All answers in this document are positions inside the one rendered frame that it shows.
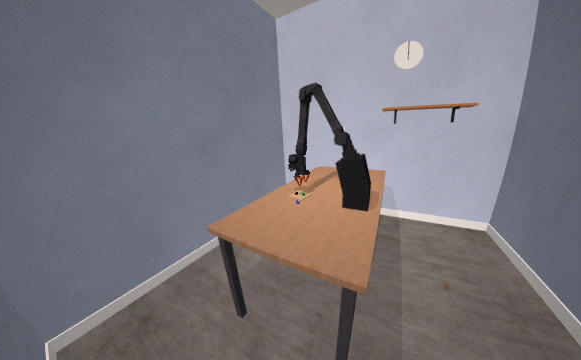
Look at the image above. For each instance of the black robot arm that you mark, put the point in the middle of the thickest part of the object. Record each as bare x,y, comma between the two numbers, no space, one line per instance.
341,138

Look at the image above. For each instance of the tan square mat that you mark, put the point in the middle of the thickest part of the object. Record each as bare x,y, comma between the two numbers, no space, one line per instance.
299,196

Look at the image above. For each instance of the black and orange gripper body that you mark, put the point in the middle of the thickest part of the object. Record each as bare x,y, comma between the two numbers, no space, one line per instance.
302,171

